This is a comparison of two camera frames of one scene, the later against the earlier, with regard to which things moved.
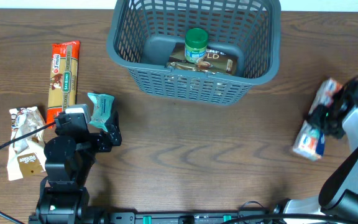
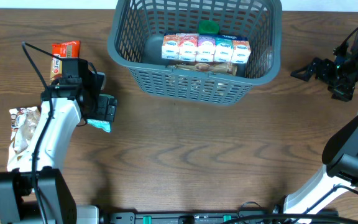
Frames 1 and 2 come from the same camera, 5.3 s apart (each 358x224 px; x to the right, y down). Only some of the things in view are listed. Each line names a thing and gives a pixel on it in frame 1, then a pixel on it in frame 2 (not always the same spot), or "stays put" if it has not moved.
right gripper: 330,117 → 323,69
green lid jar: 196,40 → 208,27
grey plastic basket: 142,34 stays put
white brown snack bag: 27,157 stays put
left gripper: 104,144 → 103,112
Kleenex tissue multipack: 310,142 → 203,48
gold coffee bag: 216,61 stays put
